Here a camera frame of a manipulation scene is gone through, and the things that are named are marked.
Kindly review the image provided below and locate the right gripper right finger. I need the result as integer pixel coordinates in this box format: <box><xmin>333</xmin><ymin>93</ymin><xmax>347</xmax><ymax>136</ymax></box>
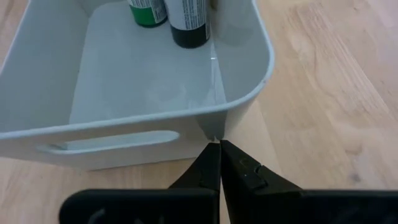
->
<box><xmin>220</xmin><ymin>139</ymin><xmax>398</xmax><ymax>224</ymax></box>

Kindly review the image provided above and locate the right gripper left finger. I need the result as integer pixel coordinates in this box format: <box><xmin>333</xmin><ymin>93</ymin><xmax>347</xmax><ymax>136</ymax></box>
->
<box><xmin>58</xmin><ymin>141</ymin><xmax>222</xmax><ymax>224</ymax></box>

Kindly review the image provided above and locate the black-capped dye bottle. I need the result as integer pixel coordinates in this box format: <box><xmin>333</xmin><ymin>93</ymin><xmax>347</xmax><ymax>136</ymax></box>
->
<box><xmin>163</xmin><ymin>0</ymin><xmax>212</xmax><ymax>50</ymax></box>

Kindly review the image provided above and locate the green-capped dye bottle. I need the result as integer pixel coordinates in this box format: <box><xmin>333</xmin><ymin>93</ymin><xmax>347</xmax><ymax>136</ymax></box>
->
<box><xmin>127</xmin><ymin>0</ymin><xmax>169</xmax><ymax>29</ymax></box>

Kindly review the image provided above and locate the grey plastic bin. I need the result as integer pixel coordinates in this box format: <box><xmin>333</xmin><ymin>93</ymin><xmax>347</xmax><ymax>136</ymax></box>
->
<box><xmin>0</xmin><ymin>0</ymin><xmax>276</xmax><ymax>171</ymax></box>

